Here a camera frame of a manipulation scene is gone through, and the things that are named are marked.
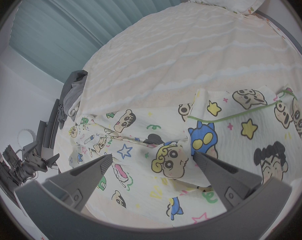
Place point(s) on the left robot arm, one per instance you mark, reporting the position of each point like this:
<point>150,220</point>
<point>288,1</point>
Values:
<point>1,175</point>

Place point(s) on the bed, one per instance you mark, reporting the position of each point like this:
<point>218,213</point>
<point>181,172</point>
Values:
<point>191,46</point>

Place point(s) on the light grey garment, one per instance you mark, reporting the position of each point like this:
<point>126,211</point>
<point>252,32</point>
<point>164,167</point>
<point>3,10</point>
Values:
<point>72,101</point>

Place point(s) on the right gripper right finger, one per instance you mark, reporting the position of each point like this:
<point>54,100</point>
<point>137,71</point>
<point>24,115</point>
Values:
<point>228,184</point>

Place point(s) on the white printed pyjama top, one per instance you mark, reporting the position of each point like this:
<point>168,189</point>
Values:
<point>223,144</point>

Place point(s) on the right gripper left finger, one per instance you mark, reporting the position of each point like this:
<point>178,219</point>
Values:
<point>76,184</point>

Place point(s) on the dark grey chest of drawers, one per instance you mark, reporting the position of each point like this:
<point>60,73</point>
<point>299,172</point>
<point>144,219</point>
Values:
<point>53,134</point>

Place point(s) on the dark grey garment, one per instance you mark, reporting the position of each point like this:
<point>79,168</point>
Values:
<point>61,116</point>

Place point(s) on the blue-green curtain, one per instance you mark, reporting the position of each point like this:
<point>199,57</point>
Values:
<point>66,34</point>

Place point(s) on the black garment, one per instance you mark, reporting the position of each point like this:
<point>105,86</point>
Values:
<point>73,80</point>

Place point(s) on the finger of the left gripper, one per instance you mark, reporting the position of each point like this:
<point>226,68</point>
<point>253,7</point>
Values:
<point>52,163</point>
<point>31,147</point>

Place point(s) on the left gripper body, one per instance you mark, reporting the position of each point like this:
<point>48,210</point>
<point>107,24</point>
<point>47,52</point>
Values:
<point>37,162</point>

